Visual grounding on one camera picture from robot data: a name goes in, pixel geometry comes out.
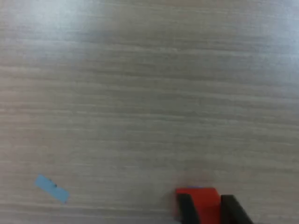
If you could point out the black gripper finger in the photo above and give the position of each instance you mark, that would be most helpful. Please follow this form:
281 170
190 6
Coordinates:
188 210
233 210

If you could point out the red cube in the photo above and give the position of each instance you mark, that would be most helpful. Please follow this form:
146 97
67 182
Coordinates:
206 205

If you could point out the blue tape piece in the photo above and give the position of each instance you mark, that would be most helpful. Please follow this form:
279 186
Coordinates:
52 189

